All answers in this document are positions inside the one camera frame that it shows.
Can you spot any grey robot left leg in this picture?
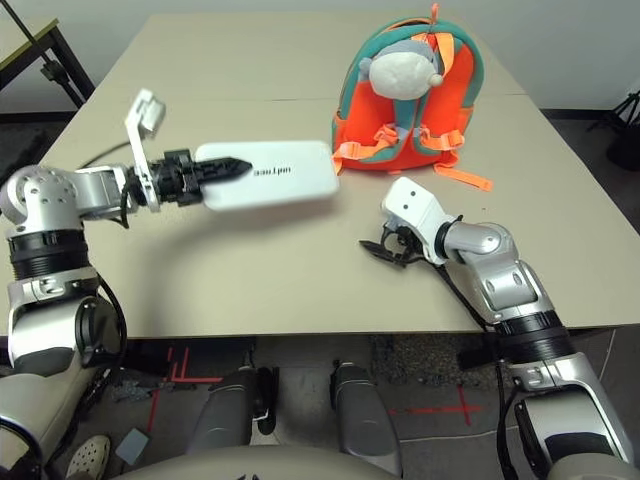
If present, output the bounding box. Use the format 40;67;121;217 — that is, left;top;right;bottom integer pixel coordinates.
187;364;281;459

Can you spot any black foam floor mat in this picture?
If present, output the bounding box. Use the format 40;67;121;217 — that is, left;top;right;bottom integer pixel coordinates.
0;127;59;171

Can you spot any white perforated shoe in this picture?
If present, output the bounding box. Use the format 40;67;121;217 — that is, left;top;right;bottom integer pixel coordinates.
66;434;112;480

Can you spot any black clamp pole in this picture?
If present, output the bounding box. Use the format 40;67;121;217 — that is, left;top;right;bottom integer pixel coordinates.
4;0;66;81

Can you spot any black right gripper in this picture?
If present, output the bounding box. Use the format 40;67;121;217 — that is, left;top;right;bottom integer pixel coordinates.
358;219;426;269

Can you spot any grey robot right leg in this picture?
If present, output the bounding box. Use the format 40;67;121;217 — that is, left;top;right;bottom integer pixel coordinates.
329;359;404;476

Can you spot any grey white plush keychain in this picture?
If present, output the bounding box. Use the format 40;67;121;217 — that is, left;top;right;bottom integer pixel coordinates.
358;39;445;100

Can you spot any beige robot torso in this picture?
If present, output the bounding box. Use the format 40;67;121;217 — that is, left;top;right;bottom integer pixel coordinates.
114;444;546;480

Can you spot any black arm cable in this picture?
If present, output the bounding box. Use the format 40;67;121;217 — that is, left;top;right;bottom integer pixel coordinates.
79;142;139;401
434;259;521;480

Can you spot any orange and teal backpack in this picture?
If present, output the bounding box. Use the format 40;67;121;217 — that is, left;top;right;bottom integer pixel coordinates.
331;3;495;192

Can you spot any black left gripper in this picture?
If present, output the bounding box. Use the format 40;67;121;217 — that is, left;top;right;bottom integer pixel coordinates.
149;148;251;207

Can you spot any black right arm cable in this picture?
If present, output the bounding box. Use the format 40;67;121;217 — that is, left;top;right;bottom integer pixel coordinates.
434;259;521;480

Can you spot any small grey connector box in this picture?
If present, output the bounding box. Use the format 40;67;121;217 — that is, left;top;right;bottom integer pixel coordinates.
115;428;151;464

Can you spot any black framed side table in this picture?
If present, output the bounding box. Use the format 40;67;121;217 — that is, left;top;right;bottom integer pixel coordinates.
0;18;96;109

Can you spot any grey robot leg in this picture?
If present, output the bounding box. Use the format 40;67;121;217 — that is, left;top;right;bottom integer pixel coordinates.
187;364;281;459
329;359;404;476

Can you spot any white plastic pencil case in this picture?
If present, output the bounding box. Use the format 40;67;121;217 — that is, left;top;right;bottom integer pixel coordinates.
194;139;341;212

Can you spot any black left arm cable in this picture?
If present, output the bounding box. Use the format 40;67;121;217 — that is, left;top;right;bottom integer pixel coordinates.
79;142;139;401

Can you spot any black camera tripod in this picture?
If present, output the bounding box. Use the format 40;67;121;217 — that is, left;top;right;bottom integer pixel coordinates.
587;89;640;171

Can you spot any thin white floor cable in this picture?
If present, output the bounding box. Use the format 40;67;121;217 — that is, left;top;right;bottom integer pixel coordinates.
399;432;501;444

